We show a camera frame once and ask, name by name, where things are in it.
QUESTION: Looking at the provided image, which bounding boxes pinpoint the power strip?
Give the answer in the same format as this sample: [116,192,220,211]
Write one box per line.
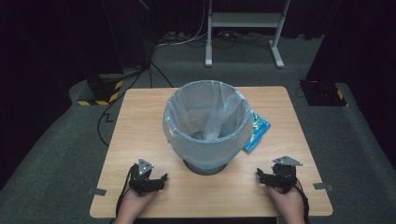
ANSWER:
[158,30,189,45]

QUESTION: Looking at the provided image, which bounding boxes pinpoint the black cables under stand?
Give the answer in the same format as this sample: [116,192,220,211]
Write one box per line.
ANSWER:
[211,30,273,50]

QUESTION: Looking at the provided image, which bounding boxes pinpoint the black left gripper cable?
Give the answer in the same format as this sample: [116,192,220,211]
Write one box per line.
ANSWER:
[115,163,138,218]

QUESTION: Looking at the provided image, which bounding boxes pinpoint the short black floor cable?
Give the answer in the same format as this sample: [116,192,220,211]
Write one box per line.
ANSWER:
[148,60,175,89]

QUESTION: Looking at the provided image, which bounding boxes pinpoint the grey trash bin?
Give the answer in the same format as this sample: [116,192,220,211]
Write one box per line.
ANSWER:
[182,160,230,177]

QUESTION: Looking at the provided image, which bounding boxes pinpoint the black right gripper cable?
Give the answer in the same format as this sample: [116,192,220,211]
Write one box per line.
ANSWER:
[293,177,311,224]

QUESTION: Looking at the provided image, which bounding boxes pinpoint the black base with hazard stripes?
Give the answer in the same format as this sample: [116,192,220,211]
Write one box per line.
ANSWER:
[77,73,124,107]

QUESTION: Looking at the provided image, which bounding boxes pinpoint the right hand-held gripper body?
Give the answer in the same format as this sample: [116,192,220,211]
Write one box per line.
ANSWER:
[270,155,304,194]

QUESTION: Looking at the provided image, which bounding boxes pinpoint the long black floor cable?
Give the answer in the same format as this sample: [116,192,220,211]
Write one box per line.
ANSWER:
[96,62,148,147]

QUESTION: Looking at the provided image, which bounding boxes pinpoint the white cable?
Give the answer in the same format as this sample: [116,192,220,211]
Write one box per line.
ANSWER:
[154,0,209,49]

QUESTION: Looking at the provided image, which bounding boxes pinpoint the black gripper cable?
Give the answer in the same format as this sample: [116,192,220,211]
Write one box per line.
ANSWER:
[293,177,311,224]
[115,163,138,218]

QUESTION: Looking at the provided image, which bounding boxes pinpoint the white metal stand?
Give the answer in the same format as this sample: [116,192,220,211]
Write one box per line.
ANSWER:
[204,0,292,70]

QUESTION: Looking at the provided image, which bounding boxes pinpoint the blue snack packet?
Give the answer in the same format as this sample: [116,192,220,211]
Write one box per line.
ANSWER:
[242,111,272,154]

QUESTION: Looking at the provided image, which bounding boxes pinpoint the grey tape strip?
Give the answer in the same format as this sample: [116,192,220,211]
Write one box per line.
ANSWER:
[312,182,334,191]
[87,187,107,197]

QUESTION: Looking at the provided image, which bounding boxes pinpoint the grey bin with plastic liner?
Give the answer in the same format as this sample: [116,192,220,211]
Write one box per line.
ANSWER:
[162,79,254,171]

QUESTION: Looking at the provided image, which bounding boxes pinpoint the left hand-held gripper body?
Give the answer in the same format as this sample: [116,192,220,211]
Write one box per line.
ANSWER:
[128,158,158,197]

